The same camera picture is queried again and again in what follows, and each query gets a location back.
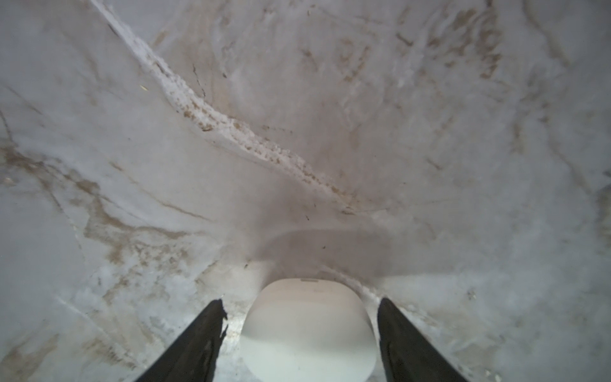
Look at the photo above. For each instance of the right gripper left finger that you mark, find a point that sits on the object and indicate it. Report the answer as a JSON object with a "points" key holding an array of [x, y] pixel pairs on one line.
{"points": [[192, 357]]}

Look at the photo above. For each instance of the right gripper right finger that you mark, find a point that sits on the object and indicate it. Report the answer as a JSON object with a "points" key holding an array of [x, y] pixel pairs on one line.
{"points": [[406, 354]]}

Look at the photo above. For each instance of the white charging case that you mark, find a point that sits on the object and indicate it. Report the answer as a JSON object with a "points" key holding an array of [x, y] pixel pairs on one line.
{"points": [[308, 330]]}

